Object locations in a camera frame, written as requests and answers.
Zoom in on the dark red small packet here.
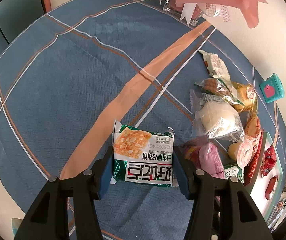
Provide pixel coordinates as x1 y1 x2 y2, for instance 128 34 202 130
265 175 278 200

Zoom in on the purple pink snack packet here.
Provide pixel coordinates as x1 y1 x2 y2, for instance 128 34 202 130
180 136 225 179

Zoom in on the pink lid jelly cup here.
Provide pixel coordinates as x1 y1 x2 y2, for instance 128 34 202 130
228 139 253 168

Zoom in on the red candy packet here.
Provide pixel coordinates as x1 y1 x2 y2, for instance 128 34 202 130
260 145 277 177

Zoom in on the red patterned snack packet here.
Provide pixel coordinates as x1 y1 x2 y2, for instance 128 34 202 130
244 131 263 186

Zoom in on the tan red biscuit packet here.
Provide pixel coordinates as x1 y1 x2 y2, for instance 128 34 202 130
244 114 262 142

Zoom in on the clear packet white bun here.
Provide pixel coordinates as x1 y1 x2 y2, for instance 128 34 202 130
190 89 245 142

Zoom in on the green white cracker packet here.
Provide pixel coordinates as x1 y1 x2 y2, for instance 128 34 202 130
111 120 174 187

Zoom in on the yellow cake packet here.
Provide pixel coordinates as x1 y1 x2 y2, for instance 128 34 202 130
232 82 258 114

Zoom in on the clear green-edged cake packet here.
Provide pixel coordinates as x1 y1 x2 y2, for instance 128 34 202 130
195 78 245 106

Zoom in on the white cream snack packet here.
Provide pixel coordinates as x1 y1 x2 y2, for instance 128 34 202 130
199 50 231 81

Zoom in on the small green white packet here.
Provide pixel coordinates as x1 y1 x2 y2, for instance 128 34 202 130
224 163 244 184

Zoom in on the plastic bags pile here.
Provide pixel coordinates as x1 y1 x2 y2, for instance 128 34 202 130
267 192 286 232

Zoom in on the blue plaid tablecloth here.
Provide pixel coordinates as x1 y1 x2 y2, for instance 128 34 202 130
0 0 286 239

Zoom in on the teal toy box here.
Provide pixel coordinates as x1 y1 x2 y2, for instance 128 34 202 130
259 73 285 103

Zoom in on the glass vase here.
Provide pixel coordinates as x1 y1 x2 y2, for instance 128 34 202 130
163 0 204 27

